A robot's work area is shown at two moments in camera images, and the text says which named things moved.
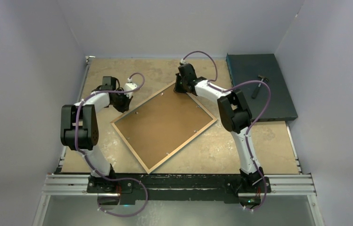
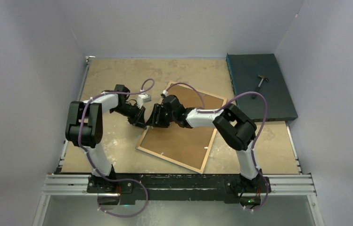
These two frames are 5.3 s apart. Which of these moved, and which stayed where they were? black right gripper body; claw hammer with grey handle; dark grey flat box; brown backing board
Moved: brown backing board; black right gripper body
Stayed: dark grey flat box; claw hammer with grey handle
